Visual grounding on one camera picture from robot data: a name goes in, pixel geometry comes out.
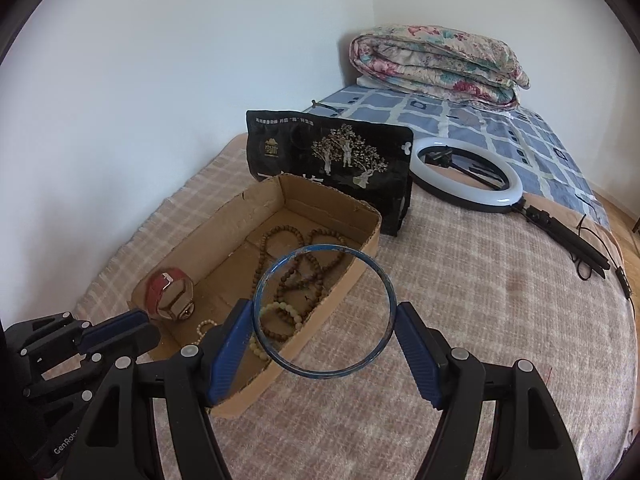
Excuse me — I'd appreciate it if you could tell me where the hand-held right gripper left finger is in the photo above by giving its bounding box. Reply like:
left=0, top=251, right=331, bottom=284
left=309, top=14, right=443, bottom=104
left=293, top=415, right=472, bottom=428
left=65, top=298, right=258, bottom=480

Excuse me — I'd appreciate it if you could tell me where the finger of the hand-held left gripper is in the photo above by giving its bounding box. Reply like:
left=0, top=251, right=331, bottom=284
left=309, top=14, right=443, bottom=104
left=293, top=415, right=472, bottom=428
left=17, top=309, right=150, bottom=356
left=25, top=324, right=162, bottom=398

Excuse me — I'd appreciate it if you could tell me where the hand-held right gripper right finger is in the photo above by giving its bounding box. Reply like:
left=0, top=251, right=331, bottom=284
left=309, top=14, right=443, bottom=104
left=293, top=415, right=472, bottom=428
left=395, top=301, right=583, bottom=480

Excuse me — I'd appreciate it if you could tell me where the cream bead bracelet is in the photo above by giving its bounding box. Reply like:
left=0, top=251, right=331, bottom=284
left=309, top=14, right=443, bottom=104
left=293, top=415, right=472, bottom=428
left=247, top=301, right=306, bottom=361

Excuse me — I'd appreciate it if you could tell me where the cardboard box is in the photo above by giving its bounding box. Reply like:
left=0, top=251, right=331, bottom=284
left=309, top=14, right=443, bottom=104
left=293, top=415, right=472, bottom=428
left=127, top=172, right=383, bottom=418

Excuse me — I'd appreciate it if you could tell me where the red strap watch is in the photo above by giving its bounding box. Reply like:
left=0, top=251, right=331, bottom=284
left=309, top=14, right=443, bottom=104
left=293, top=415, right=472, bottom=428
left=145, top=268, right=197, bottom=322

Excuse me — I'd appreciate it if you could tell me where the brown wooden bead necklace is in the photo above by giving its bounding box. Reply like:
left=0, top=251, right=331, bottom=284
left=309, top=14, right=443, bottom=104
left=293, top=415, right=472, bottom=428
left=255, top=226, right=347, bottom=346

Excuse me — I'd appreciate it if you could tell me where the blue bangle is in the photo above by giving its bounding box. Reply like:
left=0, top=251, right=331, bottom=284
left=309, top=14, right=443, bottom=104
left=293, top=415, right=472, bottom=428
left=252, top=244, right=397, bottom=378

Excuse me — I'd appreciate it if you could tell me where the pink plaid blanket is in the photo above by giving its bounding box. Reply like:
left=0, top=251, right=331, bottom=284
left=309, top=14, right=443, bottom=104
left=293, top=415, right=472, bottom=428
left=82, top=132, right=640, bottom=480

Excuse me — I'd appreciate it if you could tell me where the small black box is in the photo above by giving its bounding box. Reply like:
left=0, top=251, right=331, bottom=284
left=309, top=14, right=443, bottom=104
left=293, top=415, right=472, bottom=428
left=381, top=187, right=414, bottom=238

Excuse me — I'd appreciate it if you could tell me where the black folded tripod stand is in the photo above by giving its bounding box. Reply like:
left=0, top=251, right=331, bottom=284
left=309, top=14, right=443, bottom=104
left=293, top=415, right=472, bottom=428
left=520, top=199, right=612, bottom=281

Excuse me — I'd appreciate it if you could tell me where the black printed bag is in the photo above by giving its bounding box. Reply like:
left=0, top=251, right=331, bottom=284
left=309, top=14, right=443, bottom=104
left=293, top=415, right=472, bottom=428
left=245, top=108, right=415, bottom=208

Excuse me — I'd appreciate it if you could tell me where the blue patterned bed sheet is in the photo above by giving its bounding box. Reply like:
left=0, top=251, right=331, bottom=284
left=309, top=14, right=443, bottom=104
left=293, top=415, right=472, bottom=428
left=309, top=82, right=612, bottom=231

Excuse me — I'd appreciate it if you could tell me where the white pillow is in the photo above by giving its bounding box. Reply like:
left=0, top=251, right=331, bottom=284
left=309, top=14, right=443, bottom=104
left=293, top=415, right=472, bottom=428
left=356, top=76, right=401, bottom=92

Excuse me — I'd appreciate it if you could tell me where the folded floral quilt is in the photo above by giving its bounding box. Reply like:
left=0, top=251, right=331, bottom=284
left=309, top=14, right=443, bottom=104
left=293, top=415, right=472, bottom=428
left=349, top=24, right=531, bottom=110

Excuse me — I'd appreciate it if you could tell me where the black cable with controller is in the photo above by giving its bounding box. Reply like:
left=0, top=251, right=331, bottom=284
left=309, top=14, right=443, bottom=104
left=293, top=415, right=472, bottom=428
left=572, top=192, right=640, bottom=318

